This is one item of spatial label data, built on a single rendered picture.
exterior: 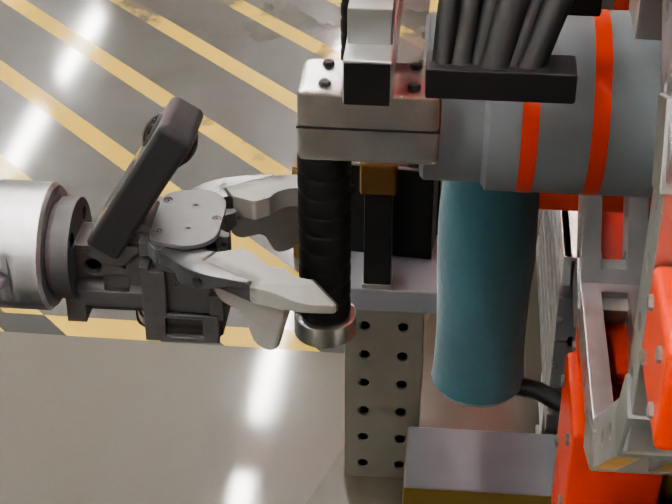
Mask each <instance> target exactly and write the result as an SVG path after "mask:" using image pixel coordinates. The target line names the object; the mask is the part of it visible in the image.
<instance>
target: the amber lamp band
mask: <svg viewBox="0 0 672 504"><path fill-rule="evenodd" d="M398 181H399V163H380V162H360V184H359V191H360V193H361V194H362V195H369V196H391V197H393V196H395V195H396V194H397V191H398Z"/></svg>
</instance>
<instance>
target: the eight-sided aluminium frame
mask: <svg viewBox="0 0 672 504"><path fill-rule="evenodd" d="M652 187H653V193H652V201H651V208H650V215H649V198H646V197H624V200H623V244H622V260H616V259H601V233H602V196H601V195H597V196H589V195H579V197H578V231H577V259H576V263H575V268H574V273H573V326H574V328H577V325H578V343H579V356H580V368H581V380H582V391H583V403H584V415H585V429H584V444H583V448H584V452H585V455H586V459H587V463H588V466H589V470H590V471H600V472H617V473H635V474H652V475H669V476H672V451H670V450H660V449H657V448H656V447H655V445H654V443H653V436H652V429H651V422H650V419H648V417H647V414H646V410H647V403H648V401H647V394H646V388H645V381H644V374H643V367H642V365H640V364H639V352H640V350H641V349H642V344H643V337H644V330H645V323H646V316H647V297H648V295H649V294H650V289H651V282H652V275H653V272H654V270H655V268H657V267H660V266H667V267H672V0H662V49H661V94H659V96H658V107H657V120H656V133H655V146H654V160H653V173H652ZM648 219H649V222H648ZM605 323H619V324H625V330H626V342H627V355H628V373H627V374H626V375H625V378H624V382H623V386H622V390H621V393H620V397H619V398H618V399H617V400H616V401H615V402H614V401H613V392H612V383H611V375H610V366H609V357H608V348H607V339H606V330H605Z"/></svg>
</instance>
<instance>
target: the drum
mask: <svg viewBox="0 0 672 504"><path fill-rule="evenodd" d="M436 16H437V12H430V13H429V14H428V15H427V18H426V27H423V28H422V38H423V39H425V45H424V54H421V55H420V63H426V56H427V52H428V51H429V50H433V46H434V35H435V25H436ZM661 49H662V40H642V39H634V37H633V26H632V19H631V15H630V12H629V11H628V10H608V9H601V14H600V16H574V15H568V16H567V18H566V20H565V23H564V25H563V27H562V30H561V32H560V34H559V37H558V39H557V42H556V44H555V46H554V49H553V51H552V54H551V55H573V56H575V57H576V63H577V72H578V82H577V92H576V101H575V103H574V104H563V103H538V102H513V101H488V100H463V99H442V109H441V127H440V142H439V159H438V161H437V163H436V164H433V165H426V164H419V175H420V177H421V178H422V179H423V180H440V181H463V182H480V184H481V186H482V187H483V189H484V190H489V191H512V192H522V193H531V192H534V193H556V194H579V195H589V196H597V195H601V196H624V197H646V198H651V197H652V193H653V187H652V173H653V160H654V146H655V133H656V120H657V107H658V96H659V94H661Z"/></svg>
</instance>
